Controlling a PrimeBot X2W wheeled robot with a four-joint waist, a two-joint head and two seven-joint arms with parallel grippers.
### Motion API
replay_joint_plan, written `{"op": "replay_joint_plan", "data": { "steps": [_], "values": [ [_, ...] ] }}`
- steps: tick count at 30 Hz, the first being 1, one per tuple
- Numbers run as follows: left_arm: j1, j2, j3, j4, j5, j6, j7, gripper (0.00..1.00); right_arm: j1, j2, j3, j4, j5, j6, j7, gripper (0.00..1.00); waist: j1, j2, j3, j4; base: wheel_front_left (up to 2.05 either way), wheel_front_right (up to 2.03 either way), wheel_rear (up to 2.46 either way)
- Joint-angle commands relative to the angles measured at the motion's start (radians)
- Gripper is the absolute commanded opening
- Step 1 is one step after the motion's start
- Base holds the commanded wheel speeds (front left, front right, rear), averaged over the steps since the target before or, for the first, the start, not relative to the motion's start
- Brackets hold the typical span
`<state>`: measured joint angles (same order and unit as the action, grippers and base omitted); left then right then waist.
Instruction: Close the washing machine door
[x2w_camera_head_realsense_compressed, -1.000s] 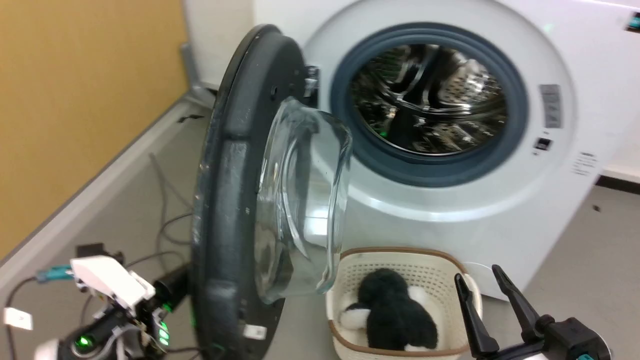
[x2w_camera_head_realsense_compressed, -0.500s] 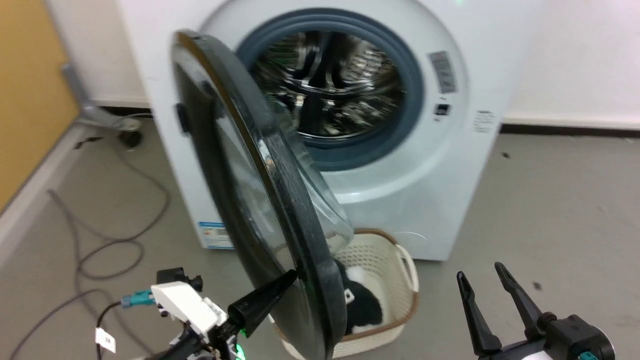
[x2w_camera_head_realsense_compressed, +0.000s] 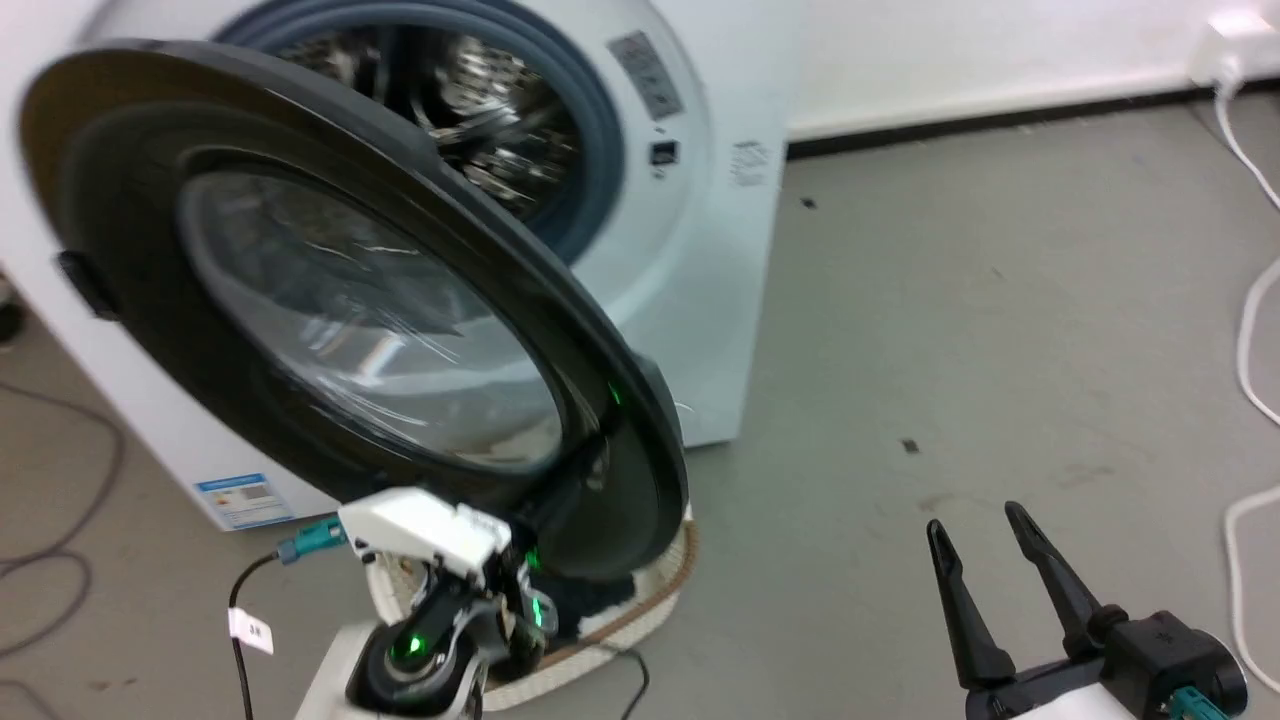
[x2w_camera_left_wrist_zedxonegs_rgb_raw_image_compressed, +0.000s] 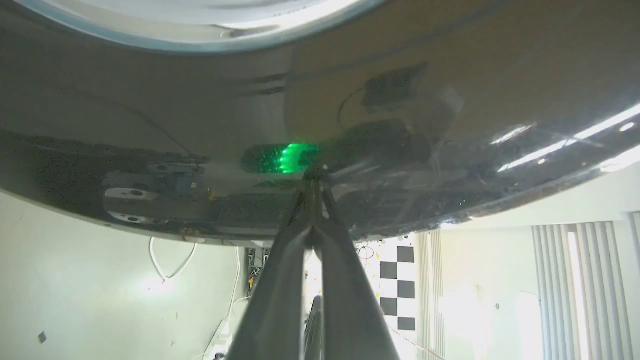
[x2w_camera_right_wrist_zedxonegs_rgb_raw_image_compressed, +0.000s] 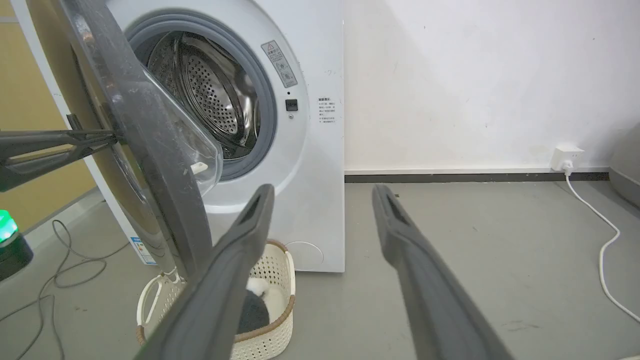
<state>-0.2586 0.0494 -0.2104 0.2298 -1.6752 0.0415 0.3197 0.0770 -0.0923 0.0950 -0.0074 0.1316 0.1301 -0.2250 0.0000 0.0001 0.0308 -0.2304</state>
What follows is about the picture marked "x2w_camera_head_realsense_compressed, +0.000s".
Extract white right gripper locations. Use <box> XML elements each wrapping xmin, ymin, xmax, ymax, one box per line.
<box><xmin>926</xmin><ymin>500</ymin><xmax>1143</xmax><ymax>720</ymax></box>

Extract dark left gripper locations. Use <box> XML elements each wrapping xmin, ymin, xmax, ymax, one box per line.
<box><xmin>346</xmin><ymin>558</ymin><xmax>559</xmax><ymax>719</ymax></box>

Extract dark round washing machine door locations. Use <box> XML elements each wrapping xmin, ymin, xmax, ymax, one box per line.
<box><xmin>18</xmin><ymin>38</ymin><xmax>691</xmax><ymax>585</ymax></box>

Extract white front-load washing machine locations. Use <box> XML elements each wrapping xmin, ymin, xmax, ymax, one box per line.
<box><xmin>0</xmin><ymin>0</ymin><xmax>809</xmax><ymax>533</ymax></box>

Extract grey rubber door gasket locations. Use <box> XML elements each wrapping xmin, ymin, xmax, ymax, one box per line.
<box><xmin>214</xmin><ymin>0</ymin><xmax>627</xmax><ymax>267</ymax></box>

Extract steel washing machine drum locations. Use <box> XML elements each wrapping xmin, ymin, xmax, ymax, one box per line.
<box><xmin>268</xmin><ymin>24</ymin><xmax>583</xmax><ymax>223</ymax></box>

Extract dark cloth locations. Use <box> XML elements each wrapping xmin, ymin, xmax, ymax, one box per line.
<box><xmin>548</xmin><ymin>574</ymin><xmax>639</xmax><ymax>641</ymax></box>

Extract white woven laundry basket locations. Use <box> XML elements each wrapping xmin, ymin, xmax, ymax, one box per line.
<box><xmin>366</xmin><ymin>502</ymin><xmax>701</xmax><ymax>713</ymax></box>

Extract blue energy label sticker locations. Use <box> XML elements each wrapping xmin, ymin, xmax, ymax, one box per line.
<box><xmin>194</xmin><ymin>472</ymin><xmax>297</xmax><ymax>532</ymax></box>

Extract small white text sticker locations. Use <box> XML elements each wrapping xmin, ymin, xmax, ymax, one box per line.
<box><xmin>730</xmin><ymin>140</ymin><xmax>771</xmax><ymax>189</ymax></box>

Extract grey instruction sticker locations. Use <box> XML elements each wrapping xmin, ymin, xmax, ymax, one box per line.
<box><xmin>606</xmin><ymin>30</ymin><xmax>687</xmax><ymax>123</ymax></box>

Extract white power adapter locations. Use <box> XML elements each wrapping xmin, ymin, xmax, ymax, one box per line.
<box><xmin>1186</xmin><ymin>8</ymin><xmax>1280</xmax><ymax>93</ymax></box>

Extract thin black floor cable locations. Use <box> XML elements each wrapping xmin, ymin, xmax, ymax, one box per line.
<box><xmin>596</xmin><ymin>646</ymin><xmax>651</xmax><ymax>720</ymax></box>

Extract black cable with teal connector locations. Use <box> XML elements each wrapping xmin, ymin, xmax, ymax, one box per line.
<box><xmin>228</xmin><ymin>518</ymin><xmax>349</xmax><ymax>720</ymax></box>

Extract white cable tag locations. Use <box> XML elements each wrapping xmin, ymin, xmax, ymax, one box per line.
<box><xmin>227</xmin><ymin>607</ymin><xmax>275</xmax><ymax>656</ymax></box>

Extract white power cable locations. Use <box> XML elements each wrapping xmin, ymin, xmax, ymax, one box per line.
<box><xmin>1212</xmin><ymin>84</ymin><xmax>1280</xmax><ymax>213</ymax></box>
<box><xmin>1224</xmin><ymin>256</ymin><xmax>1280</xmax><ymax>695</ymax></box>

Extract grey floor cable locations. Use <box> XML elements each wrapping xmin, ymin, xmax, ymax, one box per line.
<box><xmin>0</xmin><ymin>378</ymin><xmax>127</xmax><ymax>720</ymax></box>

